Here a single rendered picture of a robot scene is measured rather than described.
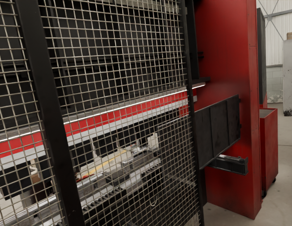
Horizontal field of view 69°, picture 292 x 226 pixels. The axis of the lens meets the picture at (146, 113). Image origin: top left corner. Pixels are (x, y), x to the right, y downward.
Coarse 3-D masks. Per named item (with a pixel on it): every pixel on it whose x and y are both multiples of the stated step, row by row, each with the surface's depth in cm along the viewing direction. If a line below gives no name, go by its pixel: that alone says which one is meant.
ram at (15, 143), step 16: (176, 96) 209; (112, 112) 156; (128, 112) 166; (144, 112) 179; (80, 128) 138; (96, 128) 147; (112, 128) 156; (0, 144) 108; (16, 144) 113; (32, 144) 119
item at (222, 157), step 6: (222, 156) 181; (228, 156) 181; (240, 156) 175; (210, 162) 190; (216, 162) 186; (222, 162) 182; (228, 162) 178; (234, 162) 173; (240, 162) 169; (246, 162) 170; (216, 168) 186; (222, 168) 183; (228, 168) 179; (234, 168) 175; (240, 168) 171; (246, 168) 171; (240, 174) 171
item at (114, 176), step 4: (100, 172) 150; (104, 172) 149; (116, 172) 140; (120, 172) 139; (124, 172) 138; (108, 176) 136; (112, 176) 135; (116, 176) 134; (128, 176) 137; (108, 180) 135; (112, 180) 132; (116, 180) 132; (120, 180) 133; (124, 180) 135; (116, 184) 131; (120, 184) 133
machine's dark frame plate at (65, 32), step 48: (0, 0) 100; (48, 0) 104; (96, 0) 125; (144, 0) 152; (192, 0) 190; (0, 48) 101; (144, 48) 167; (192, 48) 201; (96, 96) 139; (144, 96) 153
